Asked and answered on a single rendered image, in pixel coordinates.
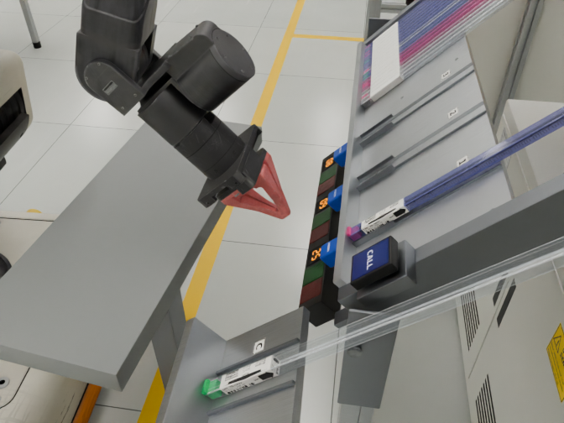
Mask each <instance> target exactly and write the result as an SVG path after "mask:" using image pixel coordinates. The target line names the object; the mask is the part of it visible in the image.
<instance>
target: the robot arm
mask: <svg viewBox="0 0 564 423"><path fill-rule="evenodd" d="M157 3H158V0H82V4H81V28H80V29H79V30H78V31H77V32H76V60H75V72H76V78H77V80H78V81H79V83H80V84H81V86H82V87H83V89H84V90H85V91H86V92H88V93H89V94H90V95H91V96H93V97H95V98H96V99H98V100H101V101H104V102H107V103H109V104H110V105H111V106H112V107H114V108H115V109H116V110H117V111H119V112H120V113H121V114H122V115H123V116H125V115H126V114H127V113H128V112H129V111H130V110H131V109H132V108H133V107H134V106H135V105H136V104H137V103H138V102H140V108H139V110H138V111H137V112H138V116H139V117H140V118H141V119H143V120H144V121H145V122H146V123H147V124H148V125H149V126H150V127H151V128H152V129H153V130H154V131H155V132H156V133H158V134H159V135H160V136H161V137H162V138H163V139H165V140H166V141H167V142H168V143H169V144H170V145H172V146H174V148H175V149H176V150H177V151H178V152H180V153H181V154H182V155H183V156H184V157H185V158H186V159H188V160H189V161H190V162H191V163H192V164H193V165H194V166H195V167H196V168H197V169H198V170H199V171H200V172H202V173H203V174H204V175H205V176H206V177H207V179H206V182H205V184H204V186H203V188H202V190H201V193H200V195H199V197H198V199H197V200H198V201H199V202H200V203H201V204H202V205H203V206H204V207H205V208H208V207H209V206H211V205H212V204H214V203H215V202H216V201H217V199H218V200H219V201H221V202H222V203H223V204H224V205H227V206H235V207H239V208H243V209H248V210H252V211H256V212H262V213H264V214H267V215H270V216H272V217H276V218H279V219H285V218H286V217H287V216H289V215H290V208H289V205H288V203H287V200H286V199H285V195H284V192H283V191H282V188H281V185H280V182H279V177H278V175H277V172H276V169H275V167H274V162H273V160H272V157H271V154H270V153H269V152H268V151H266V150H265V149H264V148H261V149H260V150H259V151H257V152H255V151H254V150H253V148H254V145H255V143H256V140H257V138H258V136H259V135H260V134H261V133H262V132H263V131H262V130H261V129H260V128H259V127H258V126H257V125H256V124H253V125H252V126H250V127H249V128H248V129H246V130H245V131H244V132H242V133H241V134H240V135H238V136H237V135H236V134H235V133H234V132H233V131H232V130H231V129H230V128H229V127H228V126H227V125H226V124H225V123H224V122H223V121H222V120H221V119H220V118H219V117H218V116H217V115H216V114H215V113H213V112H212V111H214V110H215V109H217V108H218V107H219V106H220V105H221V104H223V103H224V102H225V101H226V100H227V99H228V98H229V97H230V96H231V95H232V94H233V93H234V92H236V91H237V90H238V89H239V88H240V87H241V86H243V85H244V84H245V83H246V82H247V81H249V80H250V79H251V78H252V77H253V76H254V75H255V66H254V63H253V60H252V58H251V56H250V55H249V53H248V52H247V51H246V49H245V48H244V47H243V45H242V44H241V43H240V42H239V41H238V40H237V39H236V38H234V37H233V36H232V35H231V34H229V33H228V32H226V31H224V30H222V29H220V28H219V27H218V26H217V25H216V24H215V23H213V22H212V21H210V20H205V21H202V22H201V23H199V24H197V25H196V27H195V28H193V29H192V30H191V31H190V32H189V33H188V34H187V35H186V36H185V37H183V38H182V39H181V40H180V41H178V42H177V43H174V44H173V45H172V46H171V47H170V48H169V49H168V50H167V51H166V53H165V54H164V55H163V56H161V55H160V54H159V53H158V52H157V51H156V50H155V49H154V42H155V35H156V29H157V24H155V23H154V21H155V15H156V9H157ZM259 187H262V188H263V189H264V190H265V192H266V193H267V194H268V195H269V197H270V198H271V199H272V200H273V202H274V203H272V202H271V201H268V200H267V199H265V198H264V197H262V196H261V195H260V194H259V193H258V192H257V191H255V190H254V189H253V188H255V189H257V188H259ZM216 194H217V197H216Z"/></svg>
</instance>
